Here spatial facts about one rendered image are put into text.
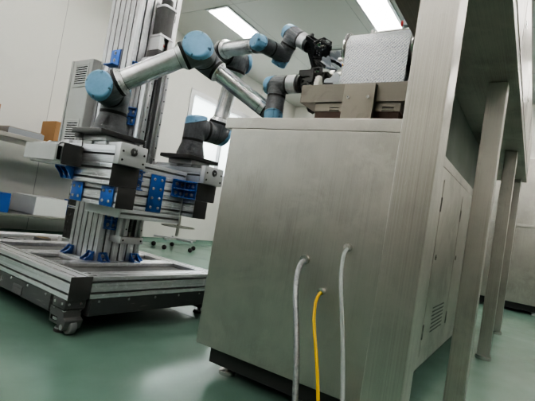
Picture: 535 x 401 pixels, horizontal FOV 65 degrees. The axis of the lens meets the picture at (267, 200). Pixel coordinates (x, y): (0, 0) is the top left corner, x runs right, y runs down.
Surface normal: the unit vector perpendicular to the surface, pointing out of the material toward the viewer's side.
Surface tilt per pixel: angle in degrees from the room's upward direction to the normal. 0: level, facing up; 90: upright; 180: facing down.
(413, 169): 90
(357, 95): 90
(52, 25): 90
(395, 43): 90
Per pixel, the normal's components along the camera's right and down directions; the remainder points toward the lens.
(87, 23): 0.83, 0.11
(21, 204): -0.51, -0.11
